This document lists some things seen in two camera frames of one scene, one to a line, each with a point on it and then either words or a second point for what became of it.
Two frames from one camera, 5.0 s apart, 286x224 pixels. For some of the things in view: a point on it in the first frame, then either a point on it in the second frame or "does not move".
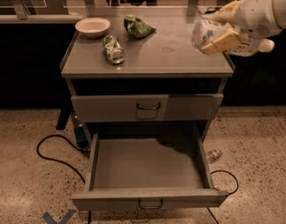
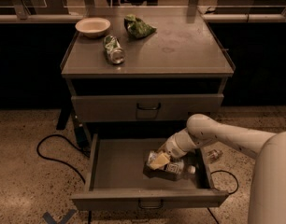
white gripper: x=257 y=12 -> x=173 y=147
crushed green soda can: x=114 y=50 does not move
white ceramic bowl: x=92 y=27 does not move
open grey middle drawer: x=150 y=173 does not move
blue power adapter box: x=81 y=138 does not move
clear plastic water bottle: x=220 y=38 -> x=175 y=167
